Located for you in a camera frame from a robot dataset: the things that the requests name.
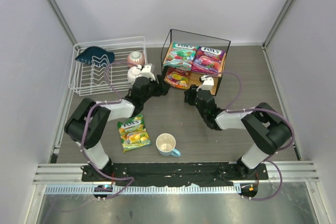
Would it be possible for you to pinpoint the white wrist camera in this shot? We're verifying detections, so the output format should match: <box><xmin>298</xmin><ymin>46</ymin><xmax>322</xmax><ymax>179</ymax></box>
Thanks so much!
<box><xmin>196</xmin><ymin>75</ymin><xmax>214</xmax><ymax>91</ymax></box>
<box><xmin>138</xmin><ymin>63</ymin><xmax>156</xmax><ymax>81</ymax></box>

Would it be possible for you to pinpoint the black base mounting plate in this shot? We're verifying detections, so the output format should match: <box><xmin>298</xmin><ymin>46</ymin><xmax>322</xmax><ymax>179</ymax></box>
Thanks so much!
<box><xmin>81</xmin><ymin>162</ymin><xmax>269</xmax><ymax>187</ymax></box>

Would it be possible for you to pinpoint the orange fruits candy bag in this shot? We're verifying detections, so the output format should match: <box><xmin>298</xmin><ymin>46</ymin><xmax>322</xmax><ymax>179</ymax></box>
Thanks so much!
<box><xmin>164</xmin><ymin>67</ymin><xmax>190</xmax><ymax>89</ymax></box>

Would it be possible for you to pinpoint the purple berries candy bag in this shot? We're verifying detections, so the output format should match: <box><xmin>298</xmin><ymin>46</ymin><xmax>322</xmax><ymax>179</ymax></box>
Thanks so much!
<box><xmin>191</xmin><ymin>46</ymin><xmax>225</xmax><ymax>74</ymax></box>

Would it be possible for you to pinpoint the black wood two-tier shelf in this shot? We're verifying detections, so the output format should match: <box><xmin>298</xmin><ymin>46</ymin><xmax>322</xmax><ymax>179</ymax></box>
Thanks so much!
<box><xmin>161</xmin><ymin>29</ymin><xmax>231</xmax><ymax>95</ymax></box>

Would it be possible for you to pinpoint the white slotted cable duct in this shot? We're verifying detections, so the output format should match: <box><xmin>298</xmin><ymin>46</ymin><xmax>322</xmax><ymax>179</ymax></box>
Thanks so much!
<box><xmin>45</xmin><ymin>184</ymin><xmax>241</xmax><ymax>195</ymax></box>

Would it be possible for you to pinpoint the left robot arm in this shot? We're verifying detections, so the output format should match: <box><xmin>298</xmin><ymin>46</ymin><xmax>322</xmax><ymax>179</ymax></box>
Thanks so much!
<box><xmin>64</xmin><ymin>74</ymin><xmax>170</xmax><ymax>179</ymax></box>

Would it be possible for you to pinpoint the pink ceramic bowl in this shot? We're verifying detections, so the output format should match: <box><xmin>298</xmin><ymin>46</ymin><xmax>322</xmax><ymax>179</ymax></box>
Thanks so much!
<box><xmin>127</xmin><ymin>51</ymin><xmax>145</xmax><ymax>68</ymax></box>

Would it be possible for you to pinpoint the teal mint candy bag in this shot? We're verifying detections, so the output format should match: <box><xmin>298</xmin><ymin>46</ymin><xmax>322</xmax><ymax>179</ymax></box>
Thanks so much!
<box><xmin>163</xmin><ymin>42</ymin><xmax>198</xmax><ymax>71</ymax></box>

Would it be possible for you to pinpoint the white ceramic bowl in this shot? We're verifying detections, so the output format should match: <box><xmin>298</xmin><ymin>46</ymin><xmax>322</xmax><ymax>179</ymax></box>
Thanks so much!
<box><xmin>127</xmin><ymin>66</ymin><xmax>142</xmax><ymax>83</ymax></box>

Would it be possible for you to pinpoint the dark blue plate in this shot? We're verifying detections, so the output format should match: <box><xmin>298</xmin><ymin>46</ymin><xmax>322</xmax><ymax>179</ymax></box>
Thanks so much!
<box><xmin>75</xmin><ymin>46</ymin><xmax>115</xmax><ymax>68</ymax></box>

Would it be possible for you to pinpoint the light blue mug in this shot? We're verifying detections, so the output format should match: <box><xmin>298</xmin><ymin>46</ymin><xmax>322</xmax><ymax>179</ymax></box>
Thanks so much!
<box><xmin>155</xmin><ymin>133</ymin><xmax>181</xmax><ymax>157</ymax></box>

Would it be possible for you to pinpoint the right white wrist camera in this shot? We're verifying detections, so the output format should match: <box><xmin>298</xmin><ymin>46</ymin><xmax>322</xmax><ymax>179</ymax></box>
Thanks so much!
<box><xmin>196</xmin><ymin>75</ymin><xmax>214</xmax><ymax>91</ymax></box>

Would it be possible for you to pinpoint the white wire dish rack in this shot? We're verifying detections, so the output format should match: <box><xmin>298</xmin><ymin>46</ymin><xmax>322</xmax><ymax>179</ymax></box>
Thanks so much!
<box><xmin>68</xmin><ymin>36</ymin><xmax>147</xmax><ymax>96</ymax></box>

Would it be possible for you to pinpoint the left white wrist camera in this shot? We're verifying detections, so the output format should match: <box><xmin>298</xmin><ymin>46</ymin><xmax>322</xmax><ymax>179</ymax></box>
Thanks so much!
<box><xmin>138</xmin><ymin>63</ymin><xmax>156</xmax><ymax>81</ymax></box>

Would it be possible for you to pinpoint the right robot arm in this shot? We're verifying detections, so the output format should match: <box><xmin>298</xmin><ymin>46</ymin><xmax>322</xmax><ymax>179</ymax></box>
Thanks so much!
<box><xmin>184</xmin><ymin>85</ymin><xmax>295</xmax><ymax>179</ymax></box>

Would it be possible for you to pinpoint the green spring tea candy bag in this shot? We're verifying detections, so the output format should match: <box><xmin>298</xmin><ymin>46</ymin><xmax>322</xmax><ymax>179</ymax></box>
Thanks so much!
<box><xmin>117</xmin><ymin>114</ymin><xmax>152</xmax><ymax>153</ymax></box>

